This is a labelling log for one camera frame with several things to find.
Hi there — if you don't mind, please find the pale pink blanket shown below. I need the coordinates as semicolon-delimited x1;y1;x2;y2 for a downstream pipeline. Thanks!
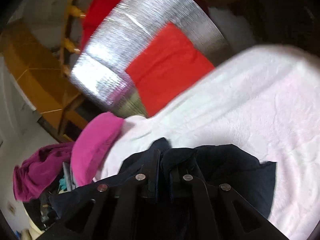
92;45;320;240

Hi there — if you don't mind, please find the red pillow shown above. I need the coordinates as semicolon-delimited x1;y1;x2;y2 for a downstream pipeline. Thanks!
125;22;216;118

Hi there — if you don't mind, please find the navy blue jacket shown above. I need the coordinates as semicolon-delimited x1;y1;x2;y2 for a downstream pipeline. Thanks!
49;137;278;240

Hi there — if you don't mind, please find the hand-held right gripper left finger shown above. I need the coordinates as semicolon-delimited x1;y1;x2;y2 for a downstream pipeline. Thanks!
46;150;160;240

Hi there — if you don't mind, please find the cream leather sofa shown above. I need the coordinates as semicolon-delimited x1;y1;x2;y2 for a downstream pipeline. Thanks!
21;215;50;240

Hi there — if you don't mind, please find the wooden stair railing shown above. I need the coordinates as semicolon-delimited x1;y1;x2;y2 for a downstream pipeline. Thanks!
59;0;105;78

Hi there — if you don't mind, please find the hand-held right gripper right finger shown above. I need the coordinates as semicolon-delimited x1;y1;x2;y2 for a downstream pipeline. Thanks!
172;167;288;240

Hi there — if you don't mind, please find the black garment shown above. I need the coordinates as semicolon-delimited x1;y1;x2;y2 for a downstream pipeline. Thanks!
25;187;65;230

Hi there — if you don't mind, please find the red cloth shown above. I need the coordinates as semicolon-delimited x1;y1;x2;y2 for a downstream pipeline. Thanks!
81;0;140;53

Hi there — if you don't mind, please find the magenta fleece garment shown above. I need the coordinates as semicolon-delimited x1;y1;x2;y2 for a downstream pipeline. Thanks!
13;144;75;202

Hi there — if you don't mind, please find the magenta pillow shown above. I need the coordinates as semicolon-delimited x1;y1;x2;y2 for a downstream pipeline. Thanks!
71;112;125;187

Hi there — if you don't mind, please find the teal garment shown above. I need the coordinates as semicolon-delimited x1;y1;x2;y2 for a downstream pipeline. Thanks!
59;176;70;192

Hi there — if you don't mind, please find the grey garment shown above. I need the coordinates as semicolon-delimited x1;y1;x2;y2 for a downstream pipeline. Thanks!
62;161;77;190

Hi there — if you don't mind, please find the silver foil panel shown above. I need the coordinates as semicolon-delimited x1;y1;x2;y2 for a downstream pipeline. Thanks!
70;0;230;119

